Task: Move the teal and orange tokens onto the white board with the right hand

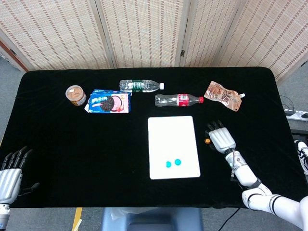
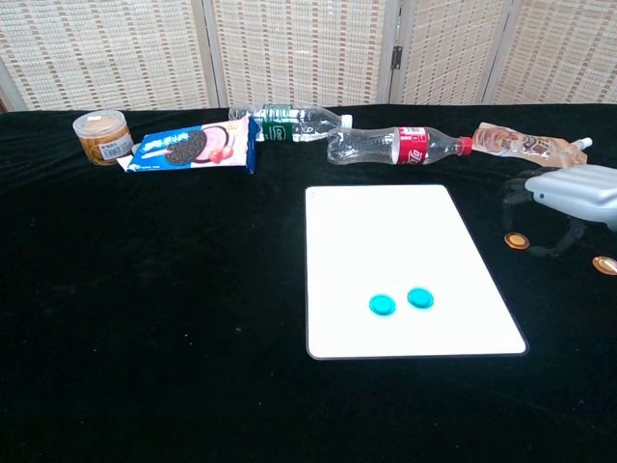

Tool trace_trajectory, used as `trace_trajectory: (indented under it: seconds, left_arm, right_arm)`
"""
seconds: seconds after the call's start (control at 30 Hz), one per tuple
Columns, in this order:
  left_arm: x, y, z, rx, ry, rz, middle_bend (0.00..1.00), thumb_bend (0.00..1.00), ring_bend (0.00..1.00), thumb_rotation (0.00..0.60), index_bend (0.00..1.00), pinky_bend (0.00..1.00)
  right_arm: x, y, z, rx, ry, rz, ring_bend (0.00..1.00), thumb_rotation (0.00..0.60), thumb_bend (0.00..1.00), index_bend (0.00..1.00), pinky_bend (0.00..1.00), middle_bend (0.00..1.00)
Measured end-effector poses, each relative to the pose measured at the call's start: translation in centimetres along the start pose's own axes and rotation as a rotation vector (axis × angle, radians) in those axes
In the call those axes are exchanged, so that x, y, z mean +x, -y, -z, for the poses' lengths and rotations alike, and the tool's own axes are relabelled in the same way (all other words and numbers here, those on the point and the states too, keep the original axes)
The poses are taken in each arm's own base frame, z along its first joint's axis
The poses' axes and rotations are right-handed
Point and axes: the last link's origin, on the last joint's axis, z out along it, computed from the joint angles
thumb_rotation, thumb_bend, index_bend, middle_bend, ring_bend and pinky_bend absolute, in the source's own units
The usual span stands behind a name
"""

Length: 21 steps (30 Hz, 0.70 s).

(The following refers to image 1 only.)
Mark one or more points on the blue pink Oreo box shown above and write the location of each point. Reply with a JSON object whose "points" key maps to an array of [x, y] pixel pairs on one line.
{"points": [[110, 102]]}

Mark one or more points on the reddish brown wooden beam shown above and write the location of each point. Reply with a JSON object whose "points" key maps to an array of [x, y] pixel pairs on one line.
{"points": [[12, 58]]}

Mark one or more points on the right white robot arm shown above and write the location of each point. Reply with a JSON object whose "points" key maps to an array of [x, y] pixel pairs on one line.
{"points": [[247, 178]]}

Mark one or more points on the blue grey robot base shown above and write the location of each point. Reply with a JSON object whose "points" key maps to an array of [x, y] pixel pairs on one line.
{"points": [[168, 219]]}

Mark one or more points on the teal disc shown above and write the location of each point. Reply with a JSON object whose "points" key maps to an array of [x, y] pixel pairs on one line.
{"points": [[168, 164], [177, 162]]}

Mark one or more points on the round brown snack jar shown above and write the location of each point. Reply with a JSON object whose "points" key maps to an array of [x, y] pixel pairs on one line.
{"points": [[76, 95]]}

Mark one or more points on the yellow floor strip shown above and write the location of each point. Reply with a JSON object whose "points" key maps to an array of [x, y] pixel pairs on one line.
{"points": [[77, 219]]}

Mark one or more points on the green label water bottle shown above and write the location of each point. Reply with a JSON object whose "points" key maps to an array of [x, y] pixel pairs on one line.
{"points": [[139, 85]]}

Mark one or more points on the woven folding screen panel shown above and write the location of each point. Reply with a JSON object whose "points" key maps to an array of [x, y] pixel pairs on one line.
{"points": [[272, 33], [142, 31], [207, 31], [55, 31]]}

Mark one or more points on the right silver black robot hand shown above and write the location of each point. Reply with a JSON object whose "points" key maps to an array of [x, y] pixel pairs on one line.
{"points": [[221, 139]]}

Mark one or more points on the black velvet tablecloth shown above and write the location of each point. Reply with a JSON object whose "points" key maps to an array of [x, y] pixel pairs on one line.
{"points": [[72, 149]]}

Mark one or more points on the brown spout drink pouch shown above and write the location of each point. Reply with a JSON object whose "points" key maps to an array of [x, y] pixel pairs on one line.
{"points": [[222, 95]]}

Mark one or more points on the white power strip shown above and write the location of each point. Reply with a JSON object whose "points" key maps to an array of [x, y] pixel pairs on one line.
{"points": [[297, 114]]}

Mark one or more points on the orange disc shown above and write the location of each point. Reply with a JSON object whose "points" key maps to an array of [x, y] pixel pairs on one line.
{"points": [[207, 140]]}

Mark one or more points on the white black sneaker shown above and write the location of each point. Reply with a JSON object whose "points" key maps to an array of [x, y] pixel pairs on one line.
{"points": [[302, 154]]}

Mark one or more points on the red label cola bottle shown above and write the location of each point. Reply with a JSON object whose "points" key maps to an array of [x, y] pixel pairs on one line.
{"points": [[175, 100]]}

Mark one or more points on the black screen hinge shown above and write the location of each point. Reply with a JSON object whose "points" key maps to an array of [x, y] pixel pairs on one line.
{"points": [[182, 53], [13, 51]]}

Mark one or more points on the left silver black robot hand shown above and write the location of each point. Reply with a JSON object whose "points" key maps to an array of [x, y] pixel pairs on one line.
{"points": [[9, 184]]}

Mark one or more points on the white rectangular board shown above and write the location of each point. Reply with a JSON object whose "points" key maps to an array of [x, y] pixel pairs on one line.
{"points": [[173, 139]]}

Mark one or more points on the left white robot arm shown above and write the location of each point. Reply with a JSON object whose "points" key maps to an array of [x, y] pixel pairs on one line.
{"points": [[4, 214]]}

